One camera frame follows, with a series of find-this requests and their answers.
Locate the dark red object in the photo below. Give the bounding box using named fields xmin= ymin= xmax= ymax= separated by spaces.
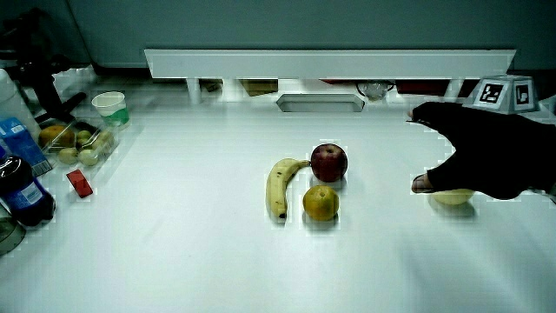
xmin=394 ymin=79 xmax=451 ymax=96

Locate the dark bottle with blue label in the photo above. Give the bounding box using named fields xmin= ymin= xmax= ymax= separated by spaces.
xmin=0 ymin=145 xmax=56 ymax=228

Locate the clear plastic fruit container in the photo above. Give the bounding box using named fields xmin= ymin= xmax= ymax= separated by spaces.
xmin=41 ymin=121 xmax=121 ymax=169

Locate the red block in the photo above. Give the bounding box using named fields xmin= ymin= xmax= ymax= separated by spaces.
xmin=65 ymin=169 xmax=95 ymax=199

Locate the grey rectangular tray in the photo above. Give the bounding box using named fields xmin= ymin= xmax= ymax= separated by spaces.
xmin=275 ymin=92 xmax=366 ymax=113

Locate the blue carton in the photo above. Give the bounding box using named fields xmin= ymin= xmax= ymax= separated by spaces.
xmin=0 ymin=117 xmax=53 ymax=177

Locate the large orange fruit in container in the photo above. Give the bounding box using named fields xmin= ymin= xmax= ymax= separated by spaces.
xmin=37 ymin=124 xmax=76 ymax=149

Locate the red apple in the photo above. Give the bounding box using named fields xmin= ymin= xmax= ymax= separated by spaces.
xmin=309 ymin=143 xmax=349 ymax=183

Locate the black camera stand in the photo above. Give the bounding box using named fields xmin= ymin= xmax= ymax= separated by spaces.
xmin=0 ymin=8 xmax=88 ymax=125

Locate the white and green paper cup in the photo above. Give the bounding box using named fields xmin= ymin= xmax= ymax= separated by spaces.
xmin=90 ymin=90 xmax=130 ymax=128

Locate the person's right hand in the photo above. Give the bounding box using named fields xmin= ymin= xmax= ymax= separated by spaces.
xmin=407 ymin=74 xmax=556 ymax=201

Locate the glass jar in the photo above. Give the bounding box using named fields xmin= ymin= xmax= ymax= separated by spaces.
xmin=0 ymin=203 xmax=27 ymax=256

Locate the clear glass cup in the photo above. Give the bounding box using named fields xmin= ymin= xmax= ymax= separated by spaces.
xmin=355 ymin=80 xmax=395 ymax=102

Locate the white raised shelf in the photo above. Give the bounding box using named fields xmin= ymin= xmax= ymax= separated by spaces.
xmin=143 ymin=48 xmax=517 ymax=105

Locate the yellow-green pear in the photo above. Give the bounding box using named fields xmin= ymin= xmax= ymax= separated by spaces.
xmin=430 ymin=188 xmax=475 ymax=206

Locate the yellow banana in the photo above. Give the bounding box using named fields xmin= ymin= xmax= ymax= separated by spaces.
xmin=265 ymin=157 xmax=311 ymax=220

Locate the white plastic bottle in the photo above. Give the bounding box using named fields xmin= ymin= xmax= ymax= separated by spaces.
xmin=0 ymin=68 xmax=43 ymax=140

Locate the brown box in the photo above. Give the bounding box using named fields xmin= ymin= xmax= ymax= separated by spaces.
xmin=240 ymin=78 xmax=279 ymax=97

